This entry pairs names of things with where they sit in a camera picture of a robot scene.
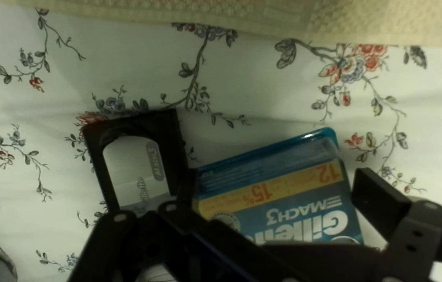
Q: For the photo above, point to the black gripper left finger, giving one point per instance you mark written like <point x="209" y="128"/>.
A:
<point x="137" y="244"/>

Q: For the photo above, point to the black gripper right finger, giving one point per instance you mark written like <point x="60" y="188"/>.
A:
<point x="419" y="235"/>

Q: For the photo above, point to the black Gillette razor blade box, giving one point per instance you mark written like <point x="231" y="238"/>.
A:
<point x="284" y="181"/>

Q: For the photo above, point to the small black rectangular magnifier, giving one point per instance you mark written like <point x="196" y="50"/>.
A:
<point x="171" y="145"/>

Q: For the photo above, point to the floral bed sheet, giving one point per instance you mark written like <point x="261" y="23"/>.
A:
<point x="284" y="83"/>

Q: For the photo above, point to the cream knit blanket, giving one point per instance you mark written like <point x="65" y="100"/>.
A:
<point x="284" y="15"/>

